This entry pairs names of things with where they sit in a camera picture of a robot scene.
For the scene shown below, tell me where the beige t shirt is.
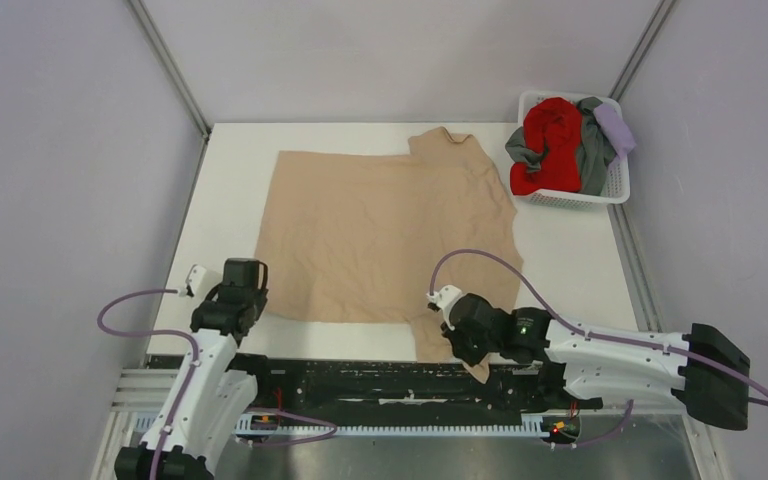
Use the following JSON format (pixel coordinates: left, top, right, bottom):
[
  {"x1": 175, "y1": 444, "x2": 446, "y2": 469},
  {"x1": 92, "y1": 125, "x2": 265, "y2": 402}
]
[{"x1": 255, "y1": 127, "x2": 523, "y2": 362}]

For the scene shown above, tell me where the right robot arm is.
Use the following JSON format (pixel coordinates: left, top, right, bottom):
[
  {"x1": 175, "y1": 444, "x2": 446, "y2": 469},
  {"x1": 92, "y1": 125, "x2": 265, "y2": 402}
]
[{"x1": 437, "y1": 293, "x2": 751, "y2": 431}]

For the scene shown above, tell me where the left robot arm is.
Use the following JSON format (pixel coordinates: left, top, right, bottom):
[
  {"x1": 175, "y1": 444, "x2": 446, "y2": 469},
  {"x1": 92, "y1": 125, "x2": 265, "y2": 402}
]
[{"x1": 114, "y1": 258, "x2": 274, "y2": 479}]

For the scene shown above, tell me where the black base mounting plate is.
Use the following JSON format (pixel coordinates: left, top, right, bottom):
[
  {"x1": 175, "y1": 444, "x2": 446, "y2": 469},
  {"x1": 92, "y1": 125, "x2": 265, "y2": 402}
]
[{"x1": 230, "y1": 354, "x2": 603, "y2": 427}]

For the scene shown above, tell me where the white plastic laundry basket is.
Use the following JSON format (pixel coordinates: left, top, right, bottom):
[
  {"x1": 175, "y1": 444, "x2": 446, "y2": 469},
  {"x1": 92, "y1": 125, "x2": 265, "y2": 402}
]
[{"x1": 517, "y1": 90, "x2": 630, "y2": 209}]

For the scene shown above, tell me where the grey t shirt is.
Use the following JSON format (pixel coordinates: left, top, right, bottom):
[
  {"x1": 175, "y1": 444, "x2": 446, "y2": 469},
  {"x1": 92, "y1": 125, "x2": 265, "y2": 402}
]
[{"x1": 505, "y1": 96, "x2": 618, "y2": 197}]

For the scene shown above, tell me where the red t shirt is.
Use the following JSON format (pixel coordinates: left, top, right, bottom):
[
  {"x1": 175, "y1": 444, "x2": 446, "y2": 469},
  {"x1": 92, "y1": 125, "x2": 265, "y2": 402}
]
[{"x1": 505, "y1": 97, "x2": 582, "y2": 196}]

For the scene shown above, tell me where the lilac t shirt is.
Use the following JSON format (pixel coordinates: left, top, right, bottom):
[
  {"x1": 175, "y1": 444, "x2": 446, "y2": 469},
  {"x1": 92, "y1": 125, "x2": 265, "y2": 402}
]
[{"x1": 593, "y1": 103, "x2": 636, "y2": 158}]

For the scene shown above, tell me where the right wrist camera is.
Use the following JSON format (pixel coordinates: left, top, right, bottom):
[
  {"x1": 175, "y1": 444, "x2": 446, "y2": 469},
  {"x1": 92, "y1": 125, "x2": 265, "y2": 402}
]
[{"x1": 426, "y1": 285, "x2": 464, "y2": 330}]

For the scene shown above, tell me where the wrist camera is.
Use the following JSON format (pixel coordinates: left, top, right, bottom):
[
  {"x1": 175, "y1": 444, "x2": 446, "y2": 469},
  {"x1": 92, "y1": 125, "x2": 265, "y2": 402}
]
[
  {"x1": 426, "y1": 285, "x2": 464, "y2": 330},
  {"x1": 177, "y1": 264, "x2": 212, "y2": 298}
]

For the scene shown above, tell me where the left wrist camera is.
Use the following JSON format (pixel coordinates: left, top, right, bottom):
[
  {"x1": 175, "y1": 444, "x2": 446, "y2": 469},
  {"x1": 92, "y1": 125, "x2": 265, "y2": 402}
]
[{"x1": 177, "y1": 264, "x2": 212, "y2": 298}]

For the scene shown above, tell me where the white slotted cable duct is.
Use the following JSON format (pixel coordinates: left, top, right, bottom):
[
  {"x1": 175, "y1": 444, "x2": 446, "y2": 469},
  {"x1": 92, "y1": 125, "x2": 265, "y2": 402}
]
[{"x1": 232, "y1": 413, "x2": 581, "y2": 441}]

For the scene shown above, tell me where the aluminium frame rail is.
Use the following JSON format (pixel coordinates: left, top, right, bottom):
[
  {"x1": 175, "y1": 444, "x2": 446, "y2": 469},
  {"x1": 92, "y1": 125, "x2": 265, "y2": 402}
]
[{"x1": 110, "y1": 369, "x2": 685, "y2": 414}]

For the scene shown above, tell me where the left corner wall profile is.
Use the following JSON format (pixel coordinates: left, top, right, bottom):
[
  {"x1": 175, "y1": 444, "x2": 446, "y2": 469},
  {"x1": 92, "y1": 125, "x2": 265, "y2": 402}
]
[{"x1": 124, "y1": 0, "x2": 212, "y2": 142}]

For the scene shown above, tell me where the corner wall profile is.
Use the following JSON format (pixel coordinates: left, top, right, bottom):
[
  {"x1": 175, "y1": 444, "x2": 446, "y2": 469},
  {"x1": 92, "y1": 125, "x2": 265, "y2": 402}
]
[
  {"x1": 124, "y1": 0, "x2": 212, "y2": 142},
  {"x1": 609, "y1": 0, "x2": 679, "y2": 102}
]

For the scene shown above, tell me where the right corner wall profile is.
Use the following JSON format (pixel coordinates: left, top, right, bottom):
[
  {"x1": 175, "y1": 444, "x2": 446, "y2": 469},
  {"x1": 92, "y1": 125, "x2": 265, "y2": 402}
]
[{"x1": 609, "y1": 0, "x2": 679, "y2": 102}]

